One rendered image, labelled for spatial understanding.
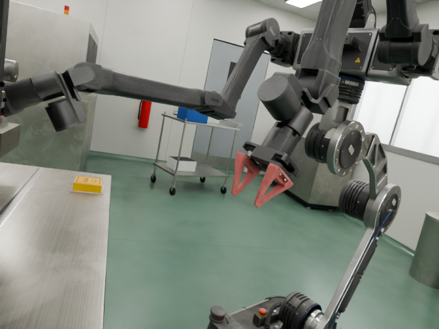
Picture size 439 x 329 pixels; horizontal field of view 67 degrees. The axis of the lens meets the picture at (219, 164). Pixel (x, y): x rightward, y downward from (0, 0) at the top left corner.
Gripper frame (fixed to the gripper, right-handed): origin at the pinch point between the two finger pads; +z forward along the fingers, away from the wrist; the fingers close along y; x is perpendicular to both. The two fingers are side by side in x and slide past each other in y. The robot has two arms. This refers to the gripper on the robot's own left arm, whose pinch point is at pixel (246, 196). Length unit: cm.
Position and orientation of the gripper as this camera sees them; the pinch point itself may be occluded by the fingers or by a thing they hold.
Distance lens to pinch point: 60.9
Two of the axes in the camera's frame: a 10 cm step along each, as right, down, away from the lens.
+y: 6.4, 2.8, -7.1
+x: 5.4, 4.9, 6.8
